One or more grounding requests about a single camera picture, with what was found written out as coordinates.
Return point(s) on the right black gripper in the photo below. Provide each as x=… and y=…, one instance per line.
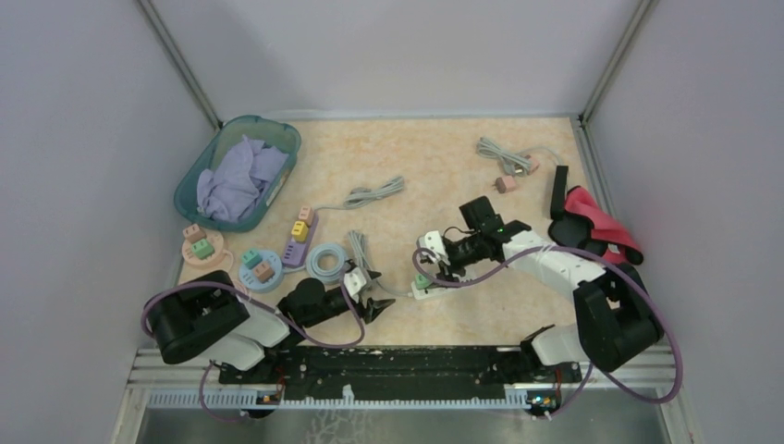
x=447, y=271

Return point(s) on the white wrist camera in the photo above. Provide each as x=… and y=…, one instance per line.
x=355, y=282
x=433, y=244

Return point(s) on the purple power strip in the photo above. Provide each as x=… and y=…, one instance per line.
x=294, y=254

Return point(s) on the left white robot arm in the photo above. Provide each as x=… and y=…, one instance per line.
x=210, y=317

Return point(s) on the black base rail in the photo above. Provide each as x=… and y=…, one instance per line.
x=418, y=373

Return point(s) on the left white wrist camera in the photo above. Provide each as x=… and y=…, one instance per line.
x=355, y=282

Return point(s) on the black power strip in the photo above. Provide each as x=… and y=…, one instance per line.
x=558, y=184

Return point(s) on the white power strip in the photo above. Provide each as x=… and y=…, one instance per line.
x=432, y=291

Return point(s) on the teal plastic basin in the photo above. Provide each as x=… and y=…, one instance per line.
x=283, y=136

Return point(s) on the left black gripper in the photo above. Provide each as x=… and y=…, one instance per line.
x=374, y=307

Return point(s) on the pink round socket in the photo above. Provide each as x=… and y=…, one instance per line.
x=218, y=241

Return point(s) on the brown plug on blue socket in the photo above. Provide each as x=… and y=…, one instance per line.
x=263, y=272

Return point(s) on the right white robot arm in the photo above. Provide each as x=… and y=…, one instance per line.
x=614, y=322

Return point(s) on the red and black cloth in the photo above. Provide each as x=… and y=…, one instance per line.
x=579, y=222

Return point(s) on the yellow plug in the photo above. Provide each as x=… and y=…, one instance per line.
x=300, y=231

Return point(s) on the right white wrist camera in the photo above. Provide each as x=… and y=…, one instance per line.
x=433, y=244

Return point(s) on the purple cloth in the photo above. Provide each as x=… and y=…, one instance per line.
x=231, y=191

